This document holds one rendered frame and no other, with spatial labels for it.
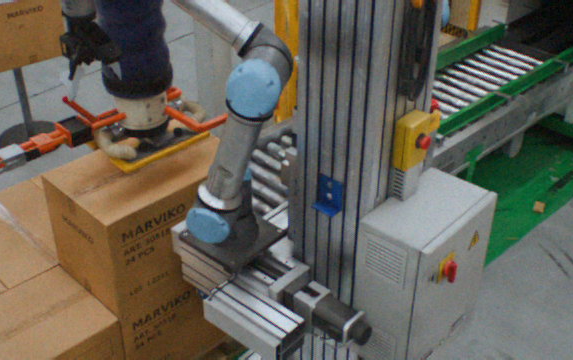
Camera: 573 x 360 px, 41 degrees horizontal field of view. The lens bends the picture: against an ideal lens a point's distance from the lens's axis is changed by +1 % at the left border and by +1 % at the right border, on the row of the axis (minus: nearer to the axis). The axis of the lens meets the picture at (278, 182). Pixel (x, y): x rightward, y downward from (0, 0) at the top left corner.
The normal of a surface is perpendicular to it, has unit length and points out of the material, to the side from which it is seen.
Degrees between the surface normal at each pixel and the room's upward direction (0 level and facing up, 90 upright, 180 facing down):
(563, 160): 0
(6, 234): 0
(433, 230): 0
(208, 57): 90
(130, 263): 90
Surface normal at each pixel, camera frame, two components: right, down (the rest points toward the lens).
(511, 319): 0.00, -0.83
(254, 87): -0.23, 0.44
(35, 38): 0.62, 0.44
